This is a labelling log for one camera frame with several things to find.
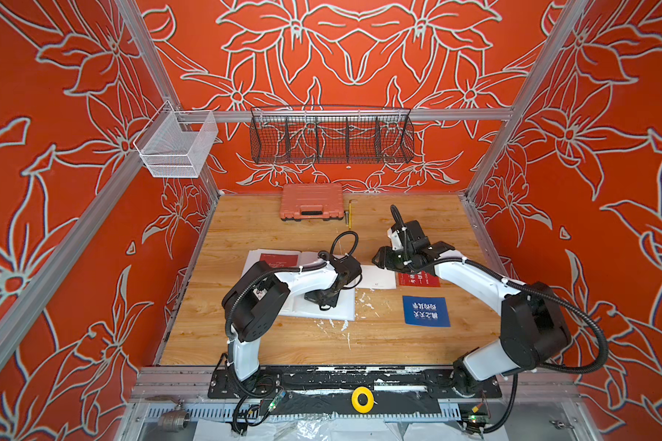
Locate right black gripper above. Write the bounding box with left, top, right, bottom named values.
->
left=373, top=243, right=419, bottom=271

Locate white photo album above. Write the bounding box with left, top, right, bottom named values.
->
left=241, top=249, right=358, bottom=323

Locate red card white script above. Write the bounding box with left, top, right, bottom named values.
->
left=259, top=253, right=299, bottom=268

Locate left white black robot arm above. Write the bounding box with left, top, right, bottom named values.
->
left=222, top=231, right=362, bottom=382

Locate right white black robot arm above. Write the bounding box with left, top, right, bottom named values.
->
left=373, top=220, right=610, bottom=397

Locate blank white card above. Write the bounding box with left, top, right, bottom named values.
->
left=357, top=265, right=397, bottom=290

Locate red card middle row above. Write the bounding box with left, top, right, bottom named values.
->
left=398, top=272, right=441, bottom=288

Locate blue card white text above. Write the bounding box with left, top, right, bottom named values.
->
left=403, top=296, right=451, bottom=328

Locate red plastic tool case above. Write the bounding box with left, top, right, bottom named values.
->
left=280, top=184, right=345, bottom=222

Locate yellow tape roll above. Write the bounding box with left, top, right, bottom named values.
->
left=350, top=386, right=375, bottom=415

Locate white mesh basket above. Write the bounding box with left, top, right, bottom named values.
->
left=134, top=101, right=219, bottom=178

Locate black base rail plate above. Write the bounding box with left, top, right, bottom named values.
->
left=208, top=365, right=503, bottom=423

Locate black wire basket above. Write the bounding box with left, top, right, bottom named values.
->
left=249, top=105, right=416, bottom=165

